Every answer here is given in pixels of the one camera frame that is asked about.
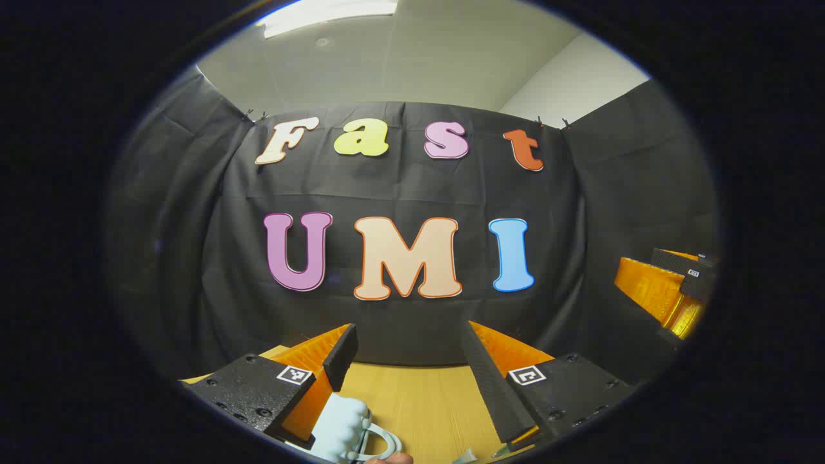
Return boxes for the black backdrop cloth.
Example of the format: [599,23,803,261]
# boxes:
[106,68,719,382]

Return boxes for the light blue suitcase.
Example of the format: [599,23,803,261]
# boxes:
[287,392,404,464]

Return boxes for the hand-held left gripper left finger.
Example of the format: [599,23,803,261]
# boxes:
[184,324,359,452]

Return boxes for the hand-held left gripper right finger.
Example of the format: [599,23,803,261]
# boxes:
[460,320,636,453]

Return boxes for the ceiling light panel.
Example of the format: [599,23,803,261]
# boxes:
[257,0,399,38]

